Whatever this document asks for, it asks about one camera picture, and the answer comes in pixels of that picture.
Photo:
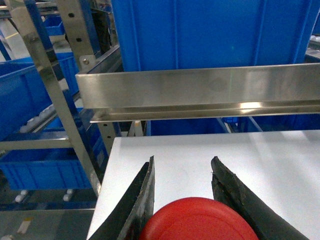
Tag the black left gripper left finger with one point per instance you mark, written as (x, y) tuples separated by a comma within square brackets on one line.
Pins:
[(134, 209)]

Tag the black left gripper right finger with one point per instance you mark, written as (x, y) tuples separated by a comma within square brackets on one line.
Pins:
[(228, 189)]

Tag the red mushroom push button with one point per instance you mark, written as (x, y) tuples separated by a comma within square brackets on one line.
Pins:
[(197, 218)]

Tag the blue bin lower left shelf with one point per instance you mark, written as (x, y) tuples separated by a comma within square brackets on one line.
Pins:
[(44, 169)]

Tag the large blue bin upper shelf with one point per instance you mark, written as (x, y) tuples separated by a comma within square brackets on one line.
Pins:
[(193, 34)]

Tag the stainless steel shelf rail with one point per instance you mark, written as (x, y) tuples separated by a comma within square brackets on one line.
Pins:
[(202, 93)]

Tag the steel shelf upright post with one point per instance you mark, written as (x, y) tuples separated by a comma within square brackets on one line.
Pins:
[(28, 20)]

